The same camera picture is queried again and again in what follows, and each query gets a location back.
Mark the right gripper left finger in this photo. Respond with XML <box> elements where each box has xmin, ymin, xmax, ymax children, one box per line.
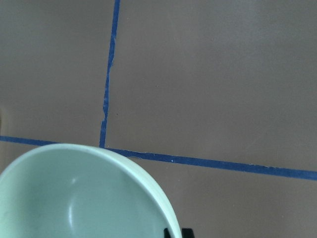
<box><xmin>163</xmin><ymin>228</ymin><xmax>171</xmax><ymax>238</ymax></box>

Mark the green bowl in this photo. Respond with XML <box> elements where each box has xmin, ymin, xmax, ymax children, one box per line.
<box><xmin>0</xmin><ymin>144</ymin><xmax>182</xmax><ymax>238</ymax></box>

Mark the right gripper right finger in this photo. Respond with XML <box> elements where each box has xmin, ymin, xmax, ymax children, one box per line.
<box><xmin>182</xmin><ymin>228</ymin><xmax>195</xmax><ymax>238</ymax></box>

